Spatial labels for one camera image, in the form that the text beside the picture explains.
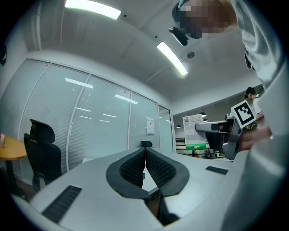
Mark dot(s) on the person's head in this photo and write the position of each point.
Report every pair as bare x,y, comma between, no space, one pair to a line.
210,15

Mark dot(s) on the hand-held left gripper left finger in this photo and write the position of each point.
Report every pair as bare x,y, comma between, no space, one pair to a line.
114,176

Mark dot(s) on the black office chair headrest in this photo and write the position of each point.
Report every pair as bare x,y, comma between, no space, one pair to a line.
146,143

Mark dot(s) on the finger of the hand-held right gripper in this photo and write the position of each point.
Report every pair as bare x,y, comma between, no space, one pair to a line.
215,142
205,127

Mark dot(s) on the round orange table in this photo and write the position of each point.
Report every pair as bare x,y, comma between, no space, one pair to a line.
12,150

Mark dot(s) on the black mesh office chair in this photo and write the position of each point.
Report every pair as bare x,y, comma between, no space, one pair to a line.
44,153

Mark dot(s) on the white green box of bandages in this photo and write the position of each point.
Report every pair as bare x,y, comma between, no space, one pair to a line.
190,138

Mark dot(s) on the long ceiling light panel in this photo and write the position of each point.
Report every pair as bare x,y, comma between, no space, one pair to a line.
92,7
172,57

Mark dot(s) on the black head-worn camera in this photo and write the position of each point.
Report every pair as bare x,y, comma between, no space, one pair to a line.
179,35

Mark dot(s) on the frosted glass partition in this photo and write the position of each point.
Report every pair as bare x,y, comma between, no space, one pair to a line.
97,126

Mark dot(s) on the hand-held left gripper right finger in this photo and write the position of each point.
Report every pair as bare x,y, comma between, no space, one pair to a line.
178,176

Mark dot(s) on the white paper notice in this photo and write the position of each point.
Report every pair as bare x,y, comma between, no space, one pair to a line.
150,126

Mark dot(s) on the person's right hand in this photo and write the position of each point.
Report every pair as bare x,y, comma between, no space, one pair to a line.
253,136

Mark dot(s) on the person's white shirt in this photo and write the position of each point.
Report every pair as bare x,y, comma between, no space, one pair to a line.
268,112

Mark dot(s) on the round ceiling smoke detector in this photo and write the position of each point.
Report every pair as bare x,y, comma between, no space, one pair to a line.
191,54

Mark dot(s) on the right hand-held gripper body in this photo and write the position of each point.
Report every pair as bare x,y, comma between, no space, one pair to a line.
243,115

